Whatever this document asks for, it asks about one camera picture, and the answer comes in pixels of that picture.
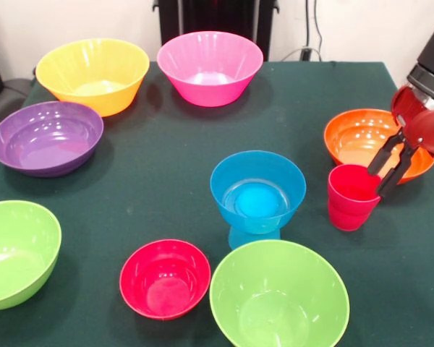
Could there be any large yellow-orange plastic bowl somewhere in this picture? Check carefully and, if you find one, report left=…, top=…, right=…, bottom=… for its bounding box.
left=35, top=38, right=150, bottom=118

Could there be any shallow orange plastic bowl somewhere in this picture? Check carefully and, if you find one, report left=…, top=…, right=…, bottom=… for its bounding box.
left=323, top=108, right=434, bottom=185

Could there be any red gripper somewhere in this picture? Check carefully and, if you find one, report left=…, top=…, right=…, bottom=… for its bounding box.
left=367, top=85, right=434, bottom=198

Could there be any small blue plastic bowl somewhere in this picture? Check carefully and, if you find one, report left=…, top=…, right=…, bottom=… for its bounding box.
left=209, top=150, right=307, bottom=235

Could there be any blue plastic cup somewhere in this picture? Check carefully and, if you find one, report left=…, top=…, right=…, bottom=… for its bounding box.
left=228, top=227, right=281, bottom=251

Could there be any dark green table cloth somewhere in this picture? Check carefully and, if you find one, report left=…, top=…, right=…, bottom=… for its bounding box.
left=0, top=60, right=434, bottom=347

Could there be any large pink plastic bowl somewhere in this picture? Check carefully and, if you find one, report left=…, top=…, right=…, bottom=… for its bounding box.
left=156, top=30, right=264, bottom=108

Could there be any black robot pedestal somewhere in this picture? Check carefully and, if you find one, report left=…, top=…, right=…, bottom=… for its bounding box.
left=158, top=0, right=276, bottom=61

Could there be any red plastic cup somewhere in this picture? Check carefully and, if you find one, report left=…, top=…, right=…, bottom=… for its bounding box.
left=327, top=164, right=383, bottom=232

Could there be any small red plastic bowl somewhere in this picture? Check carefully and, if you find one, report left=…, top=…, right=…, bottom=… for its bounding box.
left=119, top=239, right=211, bottom=321

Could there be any light green plastic bowl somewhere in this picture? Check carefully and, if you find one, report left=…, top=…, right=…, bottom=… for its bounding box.
left=0, top=200, right=62, bottom=312
left=209, top=239, right=351, bottom=347

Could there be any shallow purple plastic bowl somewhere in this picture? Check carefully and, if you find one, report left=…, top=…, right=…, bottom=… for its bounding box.
left=0, top=100, right=105, bottom=178

